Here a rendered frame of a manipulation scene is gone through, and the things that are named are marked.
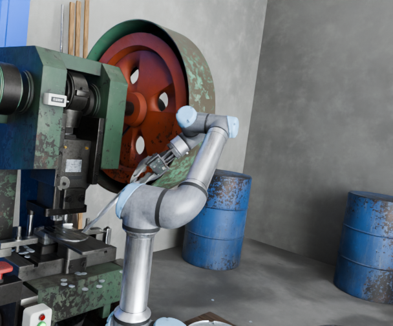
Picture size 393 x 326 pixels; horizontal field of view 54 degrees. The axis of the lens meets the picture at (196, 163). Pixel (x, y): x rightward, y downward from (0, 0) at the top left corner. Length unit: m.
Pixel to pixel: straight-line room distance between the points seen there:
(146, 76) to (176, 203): 0.93
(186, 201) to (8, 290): 0.68
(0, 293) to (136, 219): 0.53
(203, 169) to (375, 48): 3.51
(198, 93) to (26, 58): 0.67
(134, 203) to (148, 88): 0.86
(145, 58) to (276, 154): 3.07
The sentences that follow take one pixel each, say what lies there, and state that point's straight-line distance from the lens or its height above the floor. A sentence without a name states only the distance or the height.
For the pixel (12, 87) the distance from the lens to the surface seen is 1.50.
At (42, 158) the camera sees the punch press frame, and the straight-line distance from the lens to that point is 1.53.
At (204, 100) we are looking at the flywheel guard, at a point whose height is 1.40.
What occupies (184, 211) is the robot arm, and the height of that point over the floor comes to 1.05.
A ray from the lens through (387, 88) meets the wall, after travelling 4.39.
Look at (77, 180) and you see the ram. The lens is 1.68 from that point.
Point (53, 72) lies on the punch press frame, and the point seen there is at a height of 1.41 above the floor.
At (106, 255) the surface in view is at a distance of 1.79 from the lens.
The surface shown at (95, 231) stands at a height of 0.75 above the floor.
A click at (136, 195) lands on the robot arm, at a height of 1.07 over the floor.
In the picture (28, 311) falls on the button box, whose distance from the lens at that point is 1.45.
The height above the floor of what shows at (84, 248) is 0.78.
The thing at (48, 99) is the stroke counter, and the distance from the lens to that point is 1.47.
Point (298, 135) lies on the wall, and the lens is 4.64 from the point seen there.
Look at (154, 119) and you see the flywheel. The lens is 1.83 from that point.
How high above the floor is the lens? 1.29
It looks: 5 degrees down
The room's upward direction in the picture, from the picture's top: 8 degrees clockwise
